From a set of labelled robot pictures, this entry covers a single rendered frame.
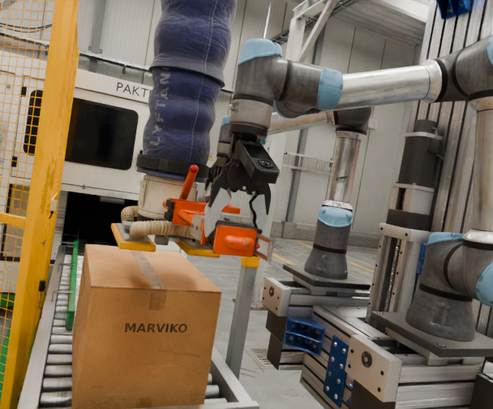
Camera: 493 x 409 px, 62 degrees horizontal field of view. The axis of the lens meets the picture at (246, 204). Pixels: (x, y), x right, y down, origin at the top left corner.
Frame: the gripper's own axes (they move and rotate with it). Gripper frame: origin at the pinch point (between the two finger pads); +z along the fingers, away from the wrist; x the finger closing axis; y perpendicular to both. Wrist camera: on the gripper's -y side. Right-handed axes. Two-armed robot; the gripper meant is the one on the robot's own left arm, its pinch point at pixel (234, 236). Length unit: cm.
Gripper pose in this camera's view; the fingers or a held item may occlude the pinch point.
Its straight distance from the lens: 74.4
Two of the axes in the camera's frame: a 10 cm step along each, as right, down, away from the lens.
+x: -9.2, -1.4, -3.7
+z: -1.7, 9.8, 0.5
